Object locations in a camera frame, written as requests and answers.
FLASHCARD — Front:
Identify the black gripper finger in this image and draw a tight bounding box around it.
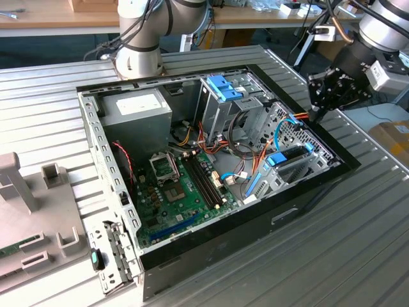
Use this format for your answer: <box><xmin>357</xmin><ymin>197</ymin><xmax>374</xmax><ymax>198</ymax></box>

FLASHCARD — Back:
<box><xmin>314</xmin><ymin>90</ymin><xmax>374</xmax><ymax>123</ymax></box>
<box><xmin>307</xmin><ymin>68</ymin><xmax>337</xmax><ymax>122</ymax></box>

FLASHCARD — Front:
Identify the orange red power wire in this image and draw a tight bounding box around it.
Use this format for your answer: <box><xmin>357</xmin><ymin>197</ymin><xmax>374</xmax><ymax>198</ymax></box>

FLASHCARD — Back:
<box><xmin>287</xmin><ymin>110</ymin><xmax>311</xmax><ymax>131</ymax></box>

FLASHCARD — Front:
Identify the hard disk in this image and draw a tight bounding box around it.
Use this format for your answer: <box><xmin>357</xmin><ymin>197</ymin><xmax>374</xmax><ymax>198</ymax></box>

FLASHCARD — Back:
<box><xmin>245</xmin><ymin>142</ymin><xmax>314</xmax><ymax>198</ymax></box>

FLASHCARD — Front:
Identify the grey metal disk bay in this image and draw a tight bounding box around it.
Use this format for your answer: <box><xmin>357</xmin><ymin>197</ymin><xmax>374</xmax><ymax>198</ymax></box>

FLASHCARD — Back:
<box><xmin>245</xmin><ymin>140</ymin><xmax>339</xmax><ymax>205</ymax></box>

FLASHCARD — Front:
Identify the large brown cardboard box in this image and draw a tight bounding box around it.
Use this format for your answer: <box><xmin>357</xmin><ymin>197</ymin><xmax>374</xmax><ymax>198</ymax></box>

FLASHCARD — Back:
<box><xmin>314</xmin><ymin>40</ymin><xmax>344</xmax><ymax>67</ymax></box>

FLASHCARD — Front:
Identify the white low table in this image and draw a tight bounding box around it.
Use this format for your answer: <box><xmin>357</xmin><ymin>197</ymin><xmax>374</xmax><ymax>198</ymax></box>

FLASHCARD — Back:
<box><xmin>338</xmin><ymin>104</ymin><xmax>409</xmax><ymax>135</ymax></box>

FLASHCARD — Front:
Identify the yellow taped cardboard box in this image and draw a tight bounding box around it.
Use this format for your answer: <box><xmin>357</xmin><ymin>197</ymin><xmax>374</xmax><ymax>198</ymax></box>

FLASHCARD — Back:
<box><xmin>367</xmin><ymin>120</ymin><xmax>409</xmax><ymax>167</ymax></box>

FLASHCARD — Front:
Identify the light wooden desk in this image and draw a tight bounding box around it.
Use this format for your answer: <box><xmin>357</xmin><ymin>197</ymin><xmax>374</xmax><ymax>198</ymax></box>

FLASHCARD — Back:
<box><xmin>210</xmin><ymin>0</ymin><xmax>362</xmax><ymax>31</ymax></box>
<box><xmin>0</xmin><ymin>0</ymin><xmax>121</xmax><ymax>38</ymax></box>

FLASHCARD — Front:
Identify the blue plastic drive latch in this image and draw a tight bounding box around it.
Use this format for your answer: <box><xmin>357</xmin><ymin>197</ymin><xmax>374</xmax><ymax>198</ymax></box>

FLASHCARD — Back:
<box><xmin>206</xmin><ymin>75</ymin><xmax>245</xmax><ymax>102</ymax></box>

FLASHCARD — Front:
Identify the grey metal drive cage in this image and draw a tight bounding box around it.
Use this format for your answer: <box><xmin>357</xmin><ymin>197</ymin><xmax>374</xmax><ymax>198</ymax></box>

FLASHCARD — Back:
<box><xmin>194</xmin><ymin>73</ymin><xmax>275</xmax><ymax>145</ymax></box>

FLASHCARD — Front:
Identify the black RAM slot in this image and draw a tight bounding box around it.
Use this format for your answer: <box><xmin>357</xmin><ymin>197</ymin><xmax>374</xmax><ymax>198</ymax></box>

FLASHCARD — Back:
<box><xmin>192</xmin><ymin>155</ymin><xmax>224</xmax><ymax>207</ymax></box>
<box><xmin>185</xmin><ymin>157</ymin><xmax>215</xmax><ymax>210</ymax></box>

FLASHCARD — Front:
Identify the open black PC case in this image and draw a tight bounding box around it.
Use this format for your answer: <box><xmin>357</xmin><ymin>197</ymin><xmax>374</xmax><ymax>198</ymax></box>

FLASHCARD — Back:
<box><xmin>75</xmin><ymin>63</ymin><xmax>362</xmax><ymax>301</ymax></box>

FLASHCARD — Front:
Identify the CPU socket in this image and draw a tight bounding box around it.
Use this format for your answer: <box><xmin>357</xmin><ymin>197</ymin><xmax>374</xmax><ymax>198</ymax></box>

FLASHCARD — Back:
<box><xmin>149</xmin><ymin>152</ymin><xmax>180</xmax><ymax>183</ymax></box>

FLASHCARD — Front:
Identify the green motherboard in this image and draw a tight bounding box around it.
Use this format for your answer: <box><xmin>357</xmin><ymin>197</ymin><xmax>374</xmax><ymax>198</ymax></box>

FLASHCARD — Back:
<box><xmin>135</xmin><ymin>150</ymin><xmax>243</xmax><ymax>247</ymax></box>

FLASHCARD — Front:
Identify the dark square chipset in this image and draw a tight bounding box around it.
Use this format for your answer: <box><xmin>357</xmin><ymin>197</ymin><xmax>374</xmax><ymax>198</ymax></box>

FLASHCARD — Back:
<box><xmin>162</xmin><ymin>184</ymin><xmax>187</xmax><ymax>203</ymax></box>

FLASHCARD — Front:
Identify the grey power supply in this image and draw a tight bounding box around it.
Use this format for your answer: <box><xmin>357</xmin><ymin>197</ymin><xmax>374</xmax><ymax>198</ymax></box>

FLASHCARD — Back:
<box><xmin>98</xmin><ymin>92</ymin><xmax>173</xmax><ymax>164</ymax></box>

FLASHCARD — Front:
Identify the blue expansion slot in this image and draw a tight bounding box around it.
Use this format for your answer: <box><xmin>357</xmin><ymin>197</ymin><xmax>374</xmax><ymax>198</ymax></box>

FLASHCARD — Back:
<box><xmin>150</xmin><ymin>212</ymin><xmax>201</xmax><ymax>242</ymax></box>

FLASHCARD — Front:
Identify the brown box on desk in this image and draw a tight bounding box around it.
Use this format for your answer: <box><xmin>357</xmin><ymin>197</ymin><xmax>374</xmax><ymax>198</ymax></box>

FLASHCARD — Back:
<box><xmin>69</xmin><ymin>0</ymin><xmax>119</xmax><ymax>13</ymax></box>

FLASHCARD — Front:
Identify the black teal dongle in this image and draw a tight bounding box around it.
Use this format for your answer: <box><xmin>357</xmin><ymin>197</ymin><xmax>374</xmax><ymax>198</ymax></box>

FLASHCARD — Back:
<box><xmin>89</xmin><ymin>248</ymin><xmax>108</xmax><ymax>272</ymax></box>

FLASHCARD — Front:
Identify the grey parts rack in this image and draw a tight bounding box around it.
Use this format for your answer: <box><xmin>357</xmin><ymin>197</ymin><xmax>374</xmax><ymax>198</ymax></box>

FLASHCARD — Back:
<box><xmin>0</xmin><ymin>152</ymin><xmax>92</xmax><ymax>279</ymax></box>

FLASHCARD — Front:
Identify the green RAM stick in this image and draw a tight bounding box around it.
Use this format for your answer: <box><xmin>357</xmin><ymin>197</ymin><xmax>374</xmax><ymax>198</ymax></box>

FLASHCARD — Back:
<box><xmin>0</xmin><ymin>235</ymin><xmax>43</xmax><ymax>257</ymax></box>

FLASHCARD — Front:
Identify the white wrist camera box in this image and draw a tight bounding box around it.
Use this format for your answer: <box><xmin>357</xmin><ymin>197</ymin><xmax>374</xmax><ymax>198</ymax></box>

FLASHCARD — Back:
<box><xmin>314</xmin><ymin>25</ymin><xmax>336</xmax><ymax>42</ymax></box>
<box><xmin>366</xmin><ymin>59</ymin><xmax>409</xmax><ymax>93</ymax></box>

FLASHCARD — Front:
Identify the long blue data wire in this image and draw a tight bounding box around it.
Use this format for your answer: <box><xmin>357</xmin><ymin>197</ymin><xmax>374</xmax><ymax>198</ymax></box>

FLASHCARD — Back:
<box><xmin>274</xmin><ymin>116</ymin><xmax>297</xmax><ymax>151</ymax></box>

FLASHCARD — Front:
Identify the orange flat wire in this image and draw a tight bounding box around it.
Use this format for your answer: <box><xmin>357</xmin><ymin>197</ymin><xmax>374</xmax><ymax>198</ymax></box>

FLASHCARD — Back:
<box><xmin>252</xmin><ymin>140</ymin><xmax>272</xmax><ymax>175</ymax></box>

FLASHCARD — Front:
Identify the multicoloured power wire bundle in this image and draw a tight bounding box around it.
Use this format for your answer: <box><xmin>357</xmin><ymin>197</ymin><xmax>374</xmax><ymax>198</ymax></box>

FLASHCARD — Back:
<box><xmin>169</xmin><ymin>121</ymin><xmax>231</xmax><ymax>159</ymax></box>

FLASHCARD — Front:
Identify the red black twisted wire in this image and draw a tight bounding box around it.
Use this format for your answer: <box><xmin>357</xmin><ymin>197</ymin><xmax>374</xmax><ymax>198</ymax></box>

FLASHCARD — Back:
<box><xmin>112</xmin><ymin>142</ymin><xmax>134</xmax><ymax>186</ymax></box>

